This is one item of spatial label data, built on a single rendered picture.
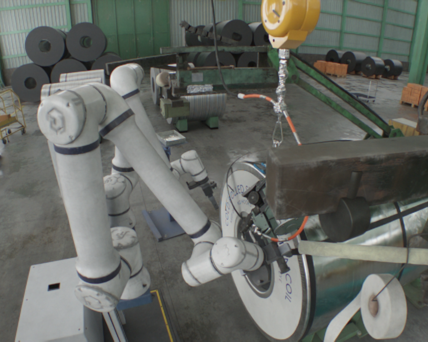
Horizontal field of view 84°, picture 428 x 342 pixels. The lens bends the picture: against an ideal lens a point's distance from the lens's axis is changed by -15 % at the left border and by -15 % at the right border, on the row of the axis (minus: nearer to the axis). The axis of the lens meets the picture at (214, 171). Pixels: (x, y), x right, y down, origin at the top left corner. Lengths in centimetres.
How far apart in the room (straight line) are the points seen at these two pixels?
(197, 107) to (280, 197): 603
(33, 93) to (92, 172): 1200
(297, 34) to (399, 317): 83
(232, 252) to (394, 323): 43
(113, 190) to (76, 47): 1095
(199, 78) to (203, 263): 127
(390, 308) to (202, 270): 49
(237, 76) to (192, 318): 190
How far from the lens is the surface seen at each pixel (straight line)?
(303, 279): 135
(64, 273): 180
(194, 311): 248
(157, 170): 82
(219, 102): 641
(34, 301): 173
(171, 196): 85
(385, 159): 32
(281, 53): 100
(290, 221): 109
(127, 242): 108
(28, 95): 1277
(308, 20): 95
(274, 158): 27
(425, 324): 294
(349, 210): 30
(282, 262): 114
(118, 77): 133
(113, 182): 151
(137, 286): 122
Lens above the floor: 202
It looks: 26 degrees down
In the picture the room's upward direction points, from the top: straight up
